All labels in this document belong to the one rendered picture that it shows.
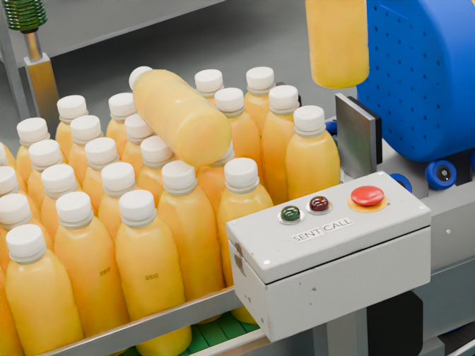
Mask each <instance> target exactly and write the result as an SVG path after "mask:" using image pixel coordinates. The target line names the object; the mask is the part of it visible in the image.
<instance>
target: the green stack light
mask: <svg viewBox="0 0 475 356"><path fill-rule="evenodd" d="M1 5H2V8H3V11H4V15H5V19H6V24H7V27H8V28H9V29H11V30H30V29H33V28H37V27H40V26H41V25H44V24H45V23H46V22H47V20H48V17H47V12H46V8H45V3H44V0H1Z"/></svg>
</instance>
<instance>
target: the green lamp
mask: <svg viewBox="0 0 475 356"><path fill-rule="evenodd" d="M299 217H300V209H299V208H298V207H296V206H293V205H289V206H285V207H284V208H282V209H281V219H283V220H286V221H294V220H297V219H298V218H299Z"/></svg>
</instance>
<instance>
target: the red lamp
mask: <svg viewBox="0 0 475 356"><path fill-rule="evenodd" d="M309 207H310V209H311V210H314V211H323V210H326V209H328V207H329V201H328V199H327V198H326V197H324V196H314V197H313V198H311V199H310V202H309Z"/></svg>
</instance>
